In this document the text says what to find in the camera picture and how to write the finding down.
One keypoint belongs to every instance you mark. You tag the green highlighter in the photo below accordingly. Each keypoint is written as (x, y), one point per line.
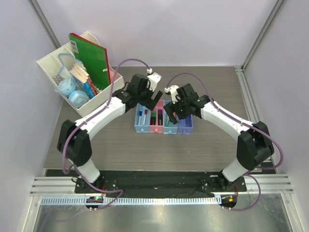
(153, 118)

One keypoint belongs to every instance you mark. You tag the white desk organizer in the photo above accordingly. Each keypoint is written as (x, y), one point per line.
(51, 66)

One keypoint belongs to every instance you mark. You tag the blue whiteboard marker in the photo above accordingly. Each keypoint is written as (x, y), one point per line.
(141, 118)

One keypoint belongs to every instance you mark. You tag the light green marker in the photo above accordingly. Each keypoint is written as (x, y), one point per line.
(167, 121)

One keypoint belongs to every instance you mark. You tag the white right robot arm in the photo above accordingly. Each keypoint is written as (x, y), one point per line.
(254, 145)

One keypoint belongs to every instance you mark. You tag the wooden clips stack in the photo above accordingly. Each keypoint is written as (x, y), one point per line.
(79, 73)

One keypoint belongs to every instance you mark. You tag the green notebook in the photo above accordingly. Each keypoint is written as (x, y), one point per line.
(95, 59)

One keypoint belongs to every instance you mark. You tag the red whiteboard marker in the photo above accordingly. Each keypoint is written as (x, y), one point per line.
(145, 113)

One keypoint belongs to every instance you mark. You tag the clear blue measuring cup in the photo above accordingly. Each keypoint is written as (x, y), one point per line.
(66, 61)

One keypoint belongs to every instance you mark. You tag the pink notebook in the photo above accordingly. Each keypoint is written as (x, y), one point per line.
(113, 75)

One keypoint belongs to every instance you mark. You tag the blue tape dispenser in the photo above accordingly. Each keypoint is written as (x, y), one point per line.
(66, 87)

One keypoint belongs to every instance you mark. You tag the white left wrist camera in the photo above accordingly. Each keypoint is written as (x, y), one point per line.
(154, 79)

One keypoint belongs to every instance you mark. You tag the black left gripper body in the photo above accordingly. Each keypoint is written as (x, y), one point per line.
(144, 96)

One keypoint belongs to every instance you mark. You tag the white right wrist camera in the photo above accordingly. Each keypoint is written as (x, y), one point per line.
(172, 91)

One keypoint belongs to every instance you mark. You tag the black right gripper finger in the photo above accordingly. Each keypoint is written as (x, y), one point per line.
(168, 109)
(173, 118)

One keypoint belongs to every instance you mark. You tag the white slotted cable duct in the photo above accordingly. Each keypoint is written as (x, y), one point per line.
(96, 201)

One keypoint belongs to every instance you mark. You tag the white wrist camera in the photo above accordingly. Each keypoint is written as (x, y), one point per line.
(172, 91)
(154, 79)

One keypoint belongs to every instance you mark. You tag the purple highlighter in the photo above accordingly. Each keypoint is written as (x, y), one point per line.
(160, 117)

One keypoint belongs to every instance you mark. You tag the light blue round case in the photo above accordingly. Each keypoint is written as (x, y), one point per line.
(78, 98)

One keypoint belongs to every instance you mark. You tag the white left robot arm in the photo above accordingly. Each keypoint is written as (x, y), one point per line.
(75, 137)

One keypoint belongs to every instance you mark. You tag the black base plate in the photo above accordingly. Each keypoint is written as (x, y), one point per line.
(160, 184)

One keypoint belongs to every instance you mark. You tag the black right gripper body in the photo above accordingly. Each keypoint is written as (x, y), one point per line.
(180, 109)

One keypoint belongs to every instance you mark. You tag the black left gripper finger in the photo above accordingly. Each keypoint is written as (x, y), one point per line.
(151, 104)
(158, 96)

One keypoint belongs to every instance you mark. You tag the pastel four-drawer organizer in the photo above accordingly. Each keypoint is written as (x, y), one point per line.
(184, 126)

